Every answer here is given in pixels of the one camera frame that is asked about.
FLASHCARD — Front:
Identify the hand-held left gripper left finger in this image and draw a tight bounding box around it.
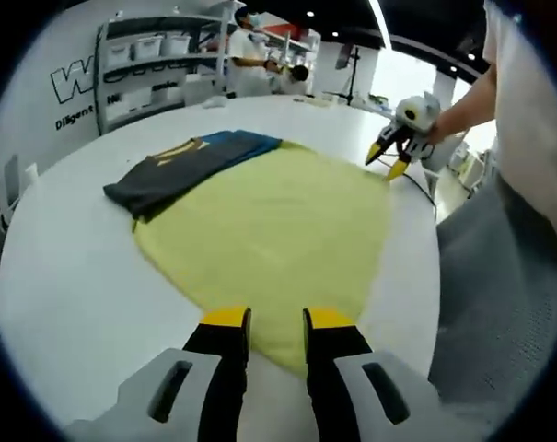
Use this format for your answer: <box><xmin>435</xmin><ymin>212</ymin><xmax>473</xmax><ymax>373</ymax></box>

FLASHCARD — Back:
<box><xmin>64</xmin><ymin>306</ymin><xmax>253</xmax><ymax>442</ymax></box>

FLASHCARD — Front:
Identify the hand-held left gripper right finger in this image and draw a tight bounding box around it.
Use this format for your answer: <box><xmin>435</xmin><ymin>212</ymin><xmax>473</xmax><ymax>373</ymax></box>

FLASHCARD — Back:
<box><xmin>302</xmin><ymin>306</ymin><xmax>450</xmax><ymax>442</ymax></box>

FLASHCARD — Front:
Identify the yellow cloth template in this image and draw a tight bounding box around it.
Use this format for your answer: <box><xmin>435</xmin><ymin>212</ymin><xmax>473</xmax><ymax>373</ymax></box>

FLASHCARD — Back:
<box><xmin>131</xmin><ymin>137</ymin><xmax>393</xmax><ymax>384</ymax></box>

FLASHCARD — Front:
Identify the grey and blue garment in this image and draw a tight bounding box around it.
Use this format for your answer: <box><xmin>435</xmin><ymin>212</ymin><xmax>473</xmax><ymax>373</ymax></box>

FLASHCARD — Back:
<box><xmin>102</xmin><ymin>130</ymin><xmax>284</xmax><ymax>226</ymax></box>

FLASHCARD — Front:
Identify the person's right hand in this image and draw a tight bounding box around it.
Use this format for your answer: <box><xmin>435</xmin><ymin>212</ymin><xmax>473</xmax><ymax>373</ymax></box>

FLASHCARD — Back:
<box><xmin>424</xmin><ymin>117</ymin><xmax>452</xmax><ymax>147</ymax></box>

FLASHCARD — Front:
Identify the black tripod stand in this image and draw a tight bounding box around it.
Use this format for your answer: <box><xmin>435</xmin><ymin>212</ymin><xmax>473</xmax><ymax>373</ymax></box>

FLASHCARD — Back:
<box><xmin>335</xmin><ymin>44</ymin><xmax>360</xmax><ymax>106</ymax></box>

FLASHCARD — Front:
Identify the pale cloth pile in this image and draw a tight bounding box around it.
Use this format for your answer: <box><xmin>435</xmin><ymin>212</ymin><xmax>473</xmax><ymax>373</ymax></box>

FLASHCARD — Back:
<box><xmin>305</xmin><ymin>93</ymin><xmax>340</xmax><ymax>110</ymax></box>

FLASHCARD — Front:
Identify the long ceiling light strip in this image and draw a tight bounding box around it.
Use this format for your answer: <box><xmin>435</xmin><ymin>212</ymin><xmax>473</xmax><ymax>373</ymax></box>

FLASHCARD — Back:
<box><xmin>367</xmin><ymin>0</ymin><xmax>395</xmax><ymax>50</ymax></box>

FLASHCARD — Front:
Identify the person's white shirt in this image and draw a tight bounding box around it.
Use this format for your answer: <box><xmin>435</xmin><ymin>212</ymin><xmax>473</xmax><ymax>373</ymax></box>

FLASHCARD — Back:
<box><xmin>482</xmin><ymin>0</ymin><xmax>557</xmax><ymax>260</ymax></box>

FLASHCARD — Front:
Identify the grey mesh chair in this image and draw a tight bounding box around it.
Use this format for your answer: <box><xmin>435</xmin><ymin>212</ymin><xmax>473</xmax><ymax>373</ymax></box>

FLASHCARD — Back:
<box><xmin>427</xmin><ymin>177</ymin><xmax>557</xmax><ymax>416</ymax></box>

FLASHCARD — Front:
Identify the white storage bin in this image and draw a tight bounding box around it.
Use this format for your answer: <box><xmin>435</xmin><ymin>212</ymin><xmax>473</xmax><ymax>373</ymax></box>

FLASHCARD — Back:
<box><xmin>163</xmin><ymin>32</ymin><xmax>192</xmax><ymax>54</ymax></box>
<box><xmin>133</xmin><ymin>36</ymin><xmax>164</xmax><ymax>60</ymax></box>
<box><xmin>105</xmin><ymin>43</ymin><xmax>133</xmax><ymax>65</ymax></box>

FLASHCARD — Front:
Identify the grey chair back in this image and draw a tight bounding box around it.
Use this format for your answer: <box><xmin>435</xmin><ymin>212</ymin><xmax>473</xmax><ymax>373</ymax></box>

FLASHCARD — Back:
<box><xmin>1</xmin><ymin>154</ymin><xmax>22</xmax><ymax>200</ymax></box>

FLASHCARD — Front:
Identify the grey metal shelf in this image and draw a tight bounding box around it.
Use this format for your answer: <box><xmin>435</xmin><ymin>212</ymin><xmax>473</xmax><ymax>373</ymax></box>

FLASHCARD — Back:
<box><xmin>93</xmin><ymin>11</ymin><xmax>243</xmax><ymax>135</ymax></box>

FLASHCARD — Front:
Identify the white chair frame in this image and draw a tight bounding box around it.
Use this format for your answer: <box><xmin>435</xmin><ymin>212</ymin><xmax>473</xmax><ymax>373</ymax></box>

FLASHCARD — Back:
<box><xmin>421</xmin><ymin>154</ymin><xmax>447</xmax><ymax>200</ymax></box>

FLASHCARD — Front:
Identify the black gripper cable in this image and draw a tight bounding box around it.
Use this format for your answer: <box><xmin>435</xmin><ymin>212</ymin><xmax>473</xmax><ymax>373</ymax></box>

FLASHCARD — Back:
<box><xmin>406</xmin><ymin>170</ymin><xmax>439</xmax><ymax>218</ymax></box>

